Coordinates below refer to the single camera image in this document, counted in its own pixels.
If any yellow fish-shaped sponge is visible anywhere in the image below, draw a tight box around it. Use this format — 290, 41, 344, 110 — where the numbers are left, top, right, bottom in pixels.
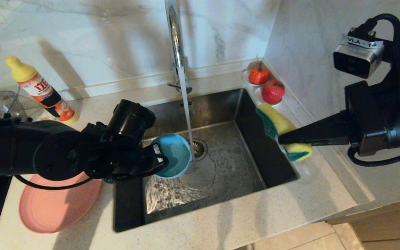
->
255, 102, 314, 162

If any stainless steel sink basin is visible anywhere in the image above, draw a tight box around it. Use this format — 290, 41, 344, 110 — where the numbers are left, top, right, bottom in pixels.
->
114, 88, 299, 232

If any chrome kitchen faucet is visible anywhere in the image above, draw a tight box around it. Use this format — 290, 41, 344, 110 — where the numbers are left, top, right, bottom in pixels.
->
164, 0, 193, 95

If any blue bowl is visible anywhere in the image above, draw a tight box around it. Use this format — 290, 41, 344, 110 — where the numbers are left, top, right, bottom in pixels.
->
150, 134, 193, 179

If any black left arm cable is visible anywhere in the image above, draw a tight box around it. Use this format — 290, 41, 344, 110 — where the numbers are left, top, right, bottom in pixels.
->
14, 158, 170, 191

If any small white dish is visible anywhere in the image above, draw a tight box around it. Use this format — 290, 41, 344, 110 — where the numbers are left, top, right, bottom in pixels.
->
242, 69, 270, 87
254, 87, 284, 106

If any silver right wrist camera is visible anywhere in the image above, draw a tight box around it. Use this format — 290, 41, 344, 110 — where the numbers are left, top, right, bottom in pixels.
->
333, 33, 385, 79

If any red apple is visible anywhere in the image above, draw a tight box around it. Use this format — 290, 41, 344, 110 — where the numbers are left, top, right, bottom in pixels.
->
261, 80, 285, 105

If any orange dish soap bottle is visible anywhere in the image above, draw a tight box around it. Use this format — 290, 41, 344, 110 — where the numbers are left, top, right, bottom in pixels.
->
6, 56, 79, 126

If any pink round plate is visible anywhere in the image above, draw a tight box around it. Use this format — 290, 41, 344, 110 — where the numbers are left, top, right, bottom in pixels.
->
19, 172, 102, 234

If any running tap water stream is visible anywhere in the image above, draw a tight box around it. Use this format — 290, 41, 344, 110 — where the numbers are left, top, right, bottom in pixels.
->
178, 67, 197, 164

